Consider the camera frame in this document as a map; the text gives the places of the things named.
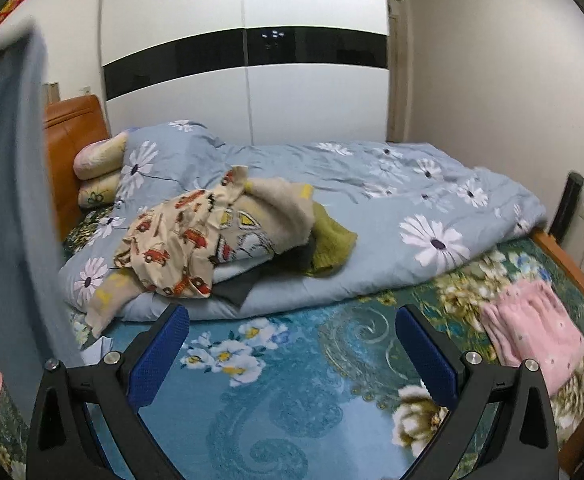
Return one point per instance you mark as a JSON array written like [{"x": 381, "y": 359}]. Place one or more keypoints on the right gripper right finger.
[{"x": 522, "y": 443}]

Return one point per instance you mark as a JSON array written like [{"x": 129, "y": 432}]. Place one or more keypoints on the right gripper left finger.
[{"x": 63, "y": 443}]

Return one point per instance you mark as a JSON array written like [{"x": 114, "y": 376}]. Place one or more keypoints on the light blue shirt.
[{"x": 34, "y": 326}]

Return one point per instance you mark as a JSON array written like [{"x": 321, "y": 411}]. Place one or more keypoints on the pink dotted garment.
[{"x": 527, "y": 321}]

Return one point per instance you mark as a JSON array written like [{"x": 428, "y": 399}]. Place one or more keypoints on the teal floral bed blanket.
[{"x": 325, "y": 392}]

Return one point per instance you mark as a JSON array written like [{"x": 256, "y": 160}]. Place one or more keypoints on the car print beige garment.
[{"x": 173, "y": 247}]

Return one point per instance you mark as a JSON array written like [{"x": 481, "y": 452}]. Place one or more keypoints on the lower floral pillow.
[{"x": 98, "y": 192}]

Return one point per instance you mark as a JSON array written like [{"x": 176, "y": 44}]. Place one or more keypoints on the floral pillow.
[
  {"x": 98, "y": 192},
  {"x": 99, "y": 158}
]

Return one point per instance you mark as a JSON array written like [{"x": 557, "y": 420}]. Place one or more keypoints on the blue floral duvet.
[{"x": 416, "y": 212}]

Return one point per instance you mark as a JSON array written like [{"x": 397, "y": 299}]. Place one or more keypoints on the olive green towel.
[{"x": 333, "y": 244}]

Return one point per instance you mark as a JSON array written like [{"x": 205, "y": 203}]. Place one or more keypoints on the upper floral pillow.
[{"x": 99, "y": 158}]

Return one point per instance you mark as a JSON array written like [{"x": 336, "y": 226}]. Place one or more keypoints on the dark grey garment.
[{"x": 233, "y": 281}]

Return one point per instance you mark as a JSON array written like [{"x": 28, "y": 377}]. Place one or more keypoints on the beige fuzzy sweater yellow letters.
[{"x": 273, "y": 216}]

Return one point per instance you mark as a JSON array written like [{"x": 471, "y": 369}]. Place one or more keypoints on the orange wooden headboard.
[{"x": 69, "y": 126}]

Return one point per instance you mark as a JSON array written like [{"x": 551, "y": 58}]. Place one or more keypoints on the white black wardrobe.
[{"x": 252, "y": 71}]

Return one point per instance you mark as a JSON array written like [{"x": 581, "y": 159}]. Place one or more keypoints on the wooden bed frame rail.
[{"x": 568, "y": 403}]

